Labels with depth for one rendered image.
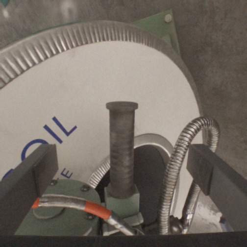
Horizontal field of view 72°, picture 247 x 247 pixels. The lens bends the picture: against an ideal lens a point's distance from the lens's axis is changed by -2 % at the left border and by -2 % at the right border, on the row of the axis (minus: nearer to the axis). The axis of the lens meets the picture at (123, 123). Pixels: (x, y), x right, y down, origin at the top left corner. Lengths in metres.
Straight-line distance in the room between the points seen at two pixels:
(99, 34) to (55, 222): 0.37
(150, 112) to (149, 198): 0.50
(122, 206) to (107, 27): 0.37
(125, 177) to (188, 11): 0.89
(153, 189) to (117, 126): 0.72
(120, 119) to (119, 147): 0.04
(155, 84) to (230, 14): 0.51
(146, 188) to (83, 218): 0.70
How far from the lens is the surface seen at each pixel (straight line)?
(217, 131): 0.31
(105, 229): 0.29
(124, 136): 0.22
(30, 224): 0.28
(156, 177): 0.88
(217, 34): 1.00
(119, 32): 0.48
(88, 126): 0.41
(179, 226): 0.45
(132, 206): 0.29
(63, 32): 0.39
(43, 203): 0.21
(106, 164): 0.46
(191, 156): 0.17
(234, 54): 1.01
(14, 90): 0.34
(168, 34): 1.05
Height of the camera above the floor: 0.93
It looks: 32 degrees down
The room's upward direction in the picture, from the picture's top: 133 degrees counter-clockwise
